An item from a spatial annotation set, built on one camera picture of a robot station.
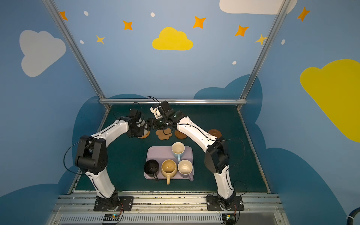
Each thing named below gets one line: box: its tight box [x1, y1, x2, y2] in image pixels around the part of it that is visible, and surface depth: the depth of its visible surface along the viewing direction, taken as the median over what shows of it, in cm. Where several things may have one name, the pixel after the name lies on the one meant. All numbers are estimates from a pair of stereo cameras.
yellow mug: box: [160, 159, 178, 186], surface depth 81 cm
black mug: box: [143, 159, 160, 182], surface depth 82 cm
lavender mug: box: [177, 159, 194, 182], surface depth 84 cm
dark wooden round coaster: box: [174, 129, 188, 140], surface depth 103 cm
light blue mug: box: [171, 141, 186, 162], surface depth 88 cm
